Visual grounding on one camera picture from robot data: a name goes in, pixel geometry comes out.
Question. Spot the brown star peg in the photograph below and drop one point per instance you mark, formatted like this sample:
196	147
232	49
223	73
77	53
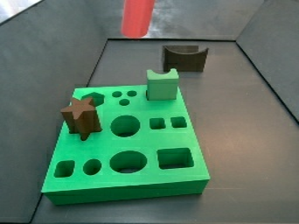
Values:
81	118

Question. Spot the green concave peg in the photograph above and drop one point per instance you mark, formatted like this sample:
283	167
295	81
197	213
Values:
161	85

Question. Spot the black cradle fixture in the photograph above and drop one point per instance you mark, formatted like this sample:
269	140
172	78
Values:
187	58

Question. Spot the red oval cylinder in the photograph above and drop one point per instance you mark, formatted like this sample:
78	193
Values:
136	18

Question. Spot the green shape sorter block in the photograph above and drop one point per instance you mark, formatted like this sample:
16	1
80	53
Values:
143	156

